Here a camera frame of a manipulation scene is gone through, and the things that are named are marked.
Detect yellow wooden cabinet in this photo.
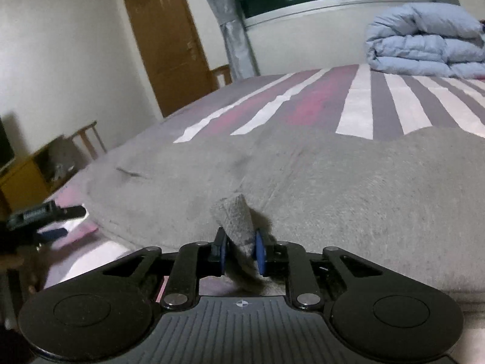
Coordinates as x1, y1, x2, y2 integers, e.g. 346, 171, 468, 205
0, 146, 52, 217

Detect grey pants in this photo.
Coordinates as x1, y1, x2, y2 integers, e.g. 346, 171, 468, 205
81, 124, 485, 297

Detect brown wooden door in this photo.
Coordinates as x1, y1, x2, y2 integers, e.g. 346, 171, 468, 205
118, 0, 217, 119

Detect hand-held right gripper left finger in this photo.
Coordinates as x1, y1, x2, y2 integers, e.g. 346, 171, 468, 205
100, 227, 229, 310

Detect wooden chair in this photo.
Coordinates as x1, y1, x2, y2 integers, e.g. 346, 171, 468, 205
210, 65, 233, 90
71, 120, 108, 162

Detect person's left hand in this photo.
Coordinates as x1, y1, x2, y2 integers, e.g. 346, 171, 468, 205
0, 248, 52, 296

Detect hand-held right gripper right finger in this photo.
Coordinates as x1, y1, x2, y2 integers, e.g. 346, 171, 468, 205
255, 229, 383, 310

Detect dark television screen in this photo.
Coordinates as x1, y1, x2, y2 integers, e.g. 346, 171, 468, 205
0, 115, 16, 174

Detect grey bag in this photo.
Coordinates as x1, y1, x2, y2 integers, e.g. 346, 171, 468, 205
38, 134, 79, 191

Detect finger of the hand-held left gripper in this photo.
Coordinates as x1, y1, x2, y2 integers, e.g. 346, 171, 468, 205
35, 227, 68, 244
56, 205, 88, 221

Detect light blue folded duvet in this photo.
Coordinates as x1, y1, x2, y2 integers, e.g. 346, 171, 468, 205
364, 2, 485, 79

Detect striped bed sheet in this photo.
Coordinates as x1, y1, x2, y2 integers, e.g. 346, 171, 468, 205
36, 63, 485, 312

